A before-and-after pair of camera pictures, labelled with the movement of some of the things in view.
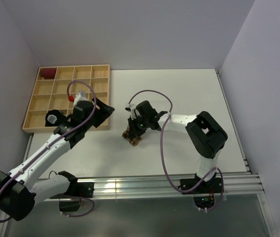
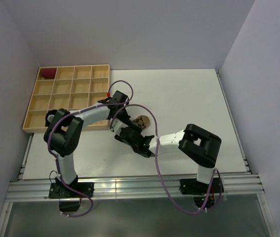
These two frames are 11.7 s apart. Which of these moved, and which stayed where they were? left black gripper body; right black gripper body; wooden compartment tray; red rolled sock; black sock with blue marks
Moved: left black gripper body; right black gripper body
Stayed: black sock with blue marks; red rolled sock; wooden compartment tray
